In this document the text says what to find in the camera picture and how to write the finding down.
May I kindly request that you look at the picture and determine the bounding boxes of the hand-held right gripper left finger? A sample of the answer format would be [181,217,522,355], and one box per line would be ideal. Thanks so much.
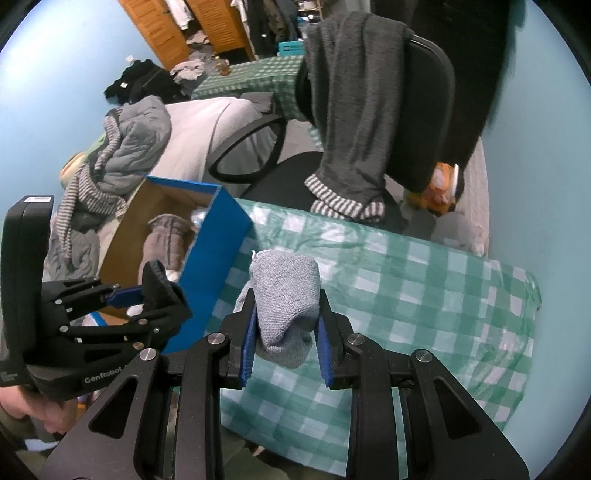
[41,287,259,480]

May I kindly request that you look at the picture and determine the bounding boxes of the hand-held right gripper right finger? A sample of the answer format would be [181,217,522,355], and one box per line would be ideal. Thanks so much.
[316,288,531,480]

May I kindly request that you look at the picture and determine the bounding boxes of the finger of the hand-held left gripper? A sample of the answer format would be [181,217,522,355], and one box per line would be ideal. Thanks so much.
[41,276,146,325]
[58,302,194,356]

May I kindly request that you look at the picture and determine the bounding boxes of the grey sock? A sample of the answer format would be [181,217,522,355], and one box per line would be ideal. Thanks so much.
[235,249,321,369]

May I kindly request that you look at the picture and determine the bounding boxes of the blue cardboard box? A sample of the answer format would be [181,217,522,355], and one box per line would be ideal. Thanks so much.
[88,175,254,356]

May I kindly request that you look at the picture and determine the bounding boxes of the person's left hand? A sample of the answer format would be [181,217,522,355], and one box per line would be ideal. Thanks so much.
[0,383,80,435]

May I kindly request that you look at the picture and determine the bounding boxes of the beige sock in box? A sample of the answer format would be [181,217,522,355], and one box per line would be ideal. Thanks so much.
[139,213,197,282]

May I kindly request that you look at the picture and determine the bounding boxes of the grey striped scarf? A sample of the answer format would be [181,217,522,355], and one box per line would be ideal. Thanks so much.
[51,111,127,259]

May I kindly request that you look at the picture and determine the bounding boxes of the green checked plastic tablecloth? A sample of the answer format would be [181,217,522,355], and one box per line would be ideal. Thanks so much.
[217,198,541,478]

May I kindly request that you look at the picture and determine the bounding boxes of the yellow green plush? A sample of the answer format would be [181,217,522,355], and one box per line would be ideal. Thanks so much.
[60,136,105,188]

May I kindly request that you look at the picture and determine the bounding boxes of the grey quilted jacket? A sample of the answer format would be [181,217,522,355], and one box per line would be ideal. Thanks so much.
[44,95,171,282]

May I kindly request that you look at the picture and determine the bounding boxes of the black office chair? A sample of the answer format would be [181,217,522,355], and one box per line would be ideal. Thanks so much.
[208,34,458,238]

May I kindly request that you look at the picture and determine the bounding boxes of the grey plastic bag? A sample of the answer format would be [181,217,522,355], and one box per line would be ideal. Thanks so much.
[434,212,481,252]

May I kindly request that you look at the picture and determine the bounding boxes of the pale grey bedding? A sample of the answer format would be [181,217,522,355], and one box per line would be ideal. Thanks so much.
[164,97,287,185]

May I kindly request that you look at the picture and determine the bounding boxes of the orange and white plastic bag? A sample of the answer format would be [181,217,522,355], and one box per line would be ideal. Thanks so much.
[406,161,462,213]

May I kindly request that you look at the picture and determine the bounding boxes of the black garment pile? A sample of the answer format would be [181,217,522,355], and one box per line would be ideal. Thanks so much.
[104,59,185,104]

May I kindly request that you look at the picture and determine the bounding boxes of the white ribbed radiator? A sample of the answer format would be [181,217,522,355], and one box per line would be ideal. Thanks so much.
[462,138,490,257]

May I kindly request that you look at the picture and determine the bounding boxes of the grey clothes heap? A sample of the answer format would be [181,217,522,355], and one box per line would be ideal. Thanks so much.
[171,58,206,84]

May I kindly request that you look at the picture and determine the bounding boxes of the dark grey cloth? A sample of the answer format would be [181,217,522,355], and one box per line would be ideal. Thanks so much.
[240,92,273,112]

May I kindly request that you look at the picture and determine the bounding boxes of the grey pants with striped cuffs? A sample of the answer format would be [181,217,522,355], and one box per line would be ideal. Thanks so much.
[302,10,414,220]

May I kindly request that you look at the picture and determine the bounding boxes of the green checked fabric cover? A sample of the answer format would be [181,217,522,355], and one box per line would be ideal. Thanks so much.
[191,58,308,121]

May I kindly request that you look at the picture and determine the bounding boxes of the wooden wardrobe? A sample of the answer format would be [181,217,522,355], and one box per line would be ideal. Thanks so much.
[117,0,257,70]

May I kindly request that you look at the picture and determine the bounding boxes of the white hanging shirt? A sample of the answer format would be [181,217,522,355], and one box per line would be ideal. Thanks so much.
[166,0,195,31]

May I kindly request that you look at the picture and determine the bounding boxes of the dark hanging clothes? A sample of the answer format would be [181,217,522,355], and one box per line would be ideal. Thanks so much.
[240,0,305,47]

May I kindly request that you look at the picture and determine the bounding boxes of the black hanging coat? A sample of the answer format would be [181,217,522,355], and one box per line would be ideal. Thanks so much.
[411,0,527,195]

